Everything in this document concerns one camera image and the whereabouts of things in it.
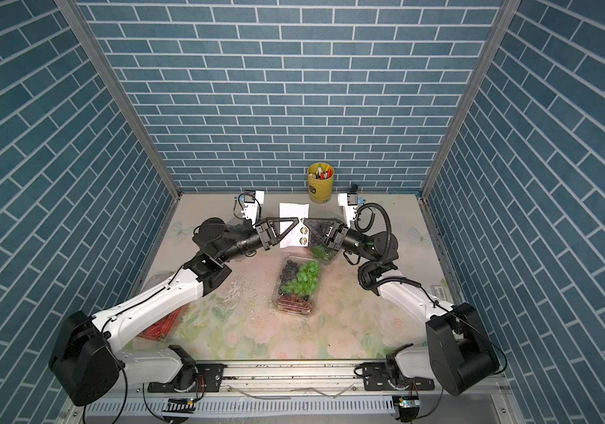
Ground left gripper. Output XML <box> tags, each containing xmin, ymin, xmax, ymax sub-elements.
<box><xmin>215</xmin><ymin>220</ymin><xmax>295</xmax><ymax>265</ymax></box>

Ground white sticker sheet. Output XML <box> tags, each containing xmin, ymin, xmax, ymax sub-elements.
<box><xmin>279</xmin><ymin>203</ymin><xmax>309</xmax><ymax>248</ymax></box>

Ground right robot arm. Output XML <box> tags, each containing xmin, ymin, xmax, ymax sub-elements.
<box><xmin>302</xmin><ymin>203</ymin><xmax>508</xmax><ymax>396</ymax></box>

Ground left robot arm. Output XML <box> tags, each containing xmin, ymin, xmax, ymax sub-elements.
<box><xmin>49</xmin><ymin>217</ymin><xmax>300</xmax><ymax>406</ymax></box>

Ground yellow pen cup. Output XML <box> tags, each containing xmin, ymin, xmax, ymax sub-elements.
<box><xmin>308</xmin><ymin>163</ymin><xmax>335</xmax><ymax>203</ymax></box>

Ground red markers in cup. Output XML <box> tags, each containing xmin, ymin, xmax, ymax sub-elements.
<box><xmin>312</xmin><ymin>164</ymin><xmax>333</xmax><ymax>180</ymax></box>

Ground clear box of mixed grapes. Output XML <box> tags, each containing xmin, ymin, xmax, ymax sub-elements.
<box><xmin>273</xmin><ymin>256</ymin><xmax>321</xmax><ymax>316</ymax></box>

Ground clear box of red berries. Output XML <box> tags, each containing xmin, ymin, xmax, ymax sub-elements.
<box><xmin>138</xmin><ymin>307</ymin><xmax>185</xmax><ymax>341</ymax></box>

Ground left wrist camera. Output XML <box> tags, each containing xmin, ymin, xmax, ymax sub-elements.
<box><xmin>234</xmin><ymin>190</ymin><xmax>264</xmax><ymax>224</ymax></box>

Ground aluminium mounting rail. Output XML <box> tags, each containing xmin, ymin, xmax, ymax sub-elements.
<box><xmin>113</xmin><ymin>360</ymin><xmax>440</xmax><ymax>397</ymax></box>

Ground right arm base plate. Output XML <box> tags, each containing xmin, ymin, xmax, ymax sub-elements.
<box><xmin>354</xmin><ymin>361</ymin><xmax>435</xmax><ymax>392</ymax></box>

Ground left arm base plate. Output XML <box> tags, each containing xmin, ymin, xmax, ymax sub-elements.
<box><xmin>147</xmin><ymin>363</ymin><xmax>226</xmax><ymax>394</ymax></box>

